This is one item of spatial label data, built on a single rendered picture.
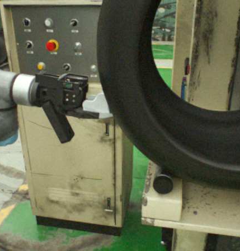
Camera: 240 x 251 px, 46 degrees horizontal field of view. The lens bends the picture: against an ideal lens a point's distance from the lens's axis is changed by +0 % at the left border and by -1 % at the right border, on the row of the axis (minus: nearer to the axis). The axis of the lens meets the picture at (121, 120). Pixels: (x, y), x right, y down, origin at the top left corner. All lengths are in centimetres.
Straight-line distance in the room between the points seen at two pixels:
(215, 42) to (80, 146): 86
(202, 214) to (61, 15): 101
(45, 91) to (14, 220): 138
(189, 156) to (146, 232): 129
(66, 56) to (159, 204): 91
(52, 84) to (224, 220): 50
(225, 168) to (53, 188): 123
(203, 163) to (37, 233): 143
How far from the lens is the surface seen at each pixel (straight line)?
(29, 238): 186
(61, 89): 65
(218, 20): 90
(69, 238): 180
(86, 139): 143
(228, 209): 77
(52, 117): 70
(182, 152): 56
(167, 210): 68
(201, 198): 78
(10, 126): 77
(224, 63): 92
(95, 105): 65
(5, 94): 72
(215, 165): 57
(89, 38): 133
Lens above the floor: 127
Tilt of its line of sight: 23 degrees down
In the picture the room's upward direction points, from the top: straight up
